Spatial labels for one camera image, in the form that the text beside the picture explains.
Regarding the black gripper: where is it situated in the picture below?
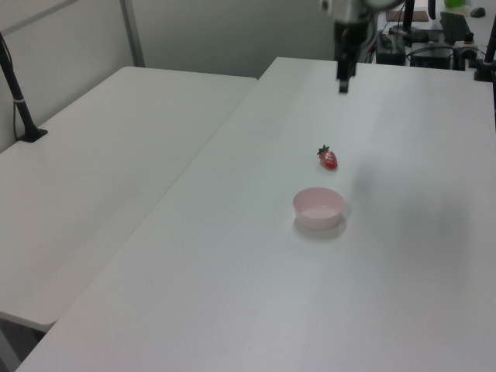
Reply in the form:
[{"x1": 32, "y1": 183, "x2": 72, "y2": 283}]
[{"x1": 333, "y1": 19, "x2": 368, "y2": 95}]

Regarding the red toy strawberry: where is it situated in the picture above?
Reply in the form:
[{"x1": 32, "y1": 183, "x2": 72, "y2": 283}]
[{"x1": 316, "y1": 144, "x2": 339, "y2": 171}]

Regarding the pink plastic bowl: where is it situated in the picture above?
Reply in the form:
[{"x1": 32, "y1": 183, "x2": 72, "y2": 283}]
[{"x1": 292, "y1": 187, "x2": 346, "y2": 231}]

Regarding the black electronics box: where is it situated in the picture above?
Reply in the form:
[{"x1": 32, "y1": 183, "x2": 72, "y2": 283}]
[{"x1": 376, "y1": 31, "x2": 407, "y2": 65}]

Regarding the black stand with round base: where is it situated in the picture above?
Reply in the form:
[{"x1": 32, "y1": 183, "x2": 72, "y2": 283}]
[{"x1": 388, "y1": 0, "x2": 428, "y2": 44}]

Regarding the black controller box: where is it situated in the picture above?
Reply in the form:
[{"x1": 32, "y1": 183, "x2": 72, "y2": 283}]
[{"x1": 409, "y1": 44, "x2": 455, "y2": 70}]

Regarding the brown flat pad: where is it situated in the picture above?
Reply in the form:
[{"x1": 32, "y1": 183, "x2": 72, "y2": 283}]
[{"x1": 384, "y1": 10, "x2": 429, "y2": 22}]

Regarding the black keyboard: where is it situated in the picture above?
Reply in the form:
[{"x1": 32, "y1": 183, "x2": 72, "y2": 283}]
[{"x1": 439, "y1": 11, "x2": 473, "y2": 44}]

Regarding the white side table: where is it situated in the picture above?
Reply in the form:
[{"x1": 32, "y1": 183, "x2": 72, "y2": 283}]
[{"x1": 0, "y1": 65, "x2": 260, "y2": 327}]

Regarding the black clamped camera pole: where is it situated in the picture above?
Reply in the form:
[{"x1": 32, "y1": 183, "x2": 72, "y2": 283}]
[{"x1": 473, "y1": 21, "x2": 496, "y2": 82}]

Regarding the black camera pole with base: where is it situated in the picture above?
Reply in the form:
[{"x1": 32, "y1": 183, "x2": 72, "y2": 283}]
[{"x1": 0, "y1": 30, "x2": 50, "y2": 143}]

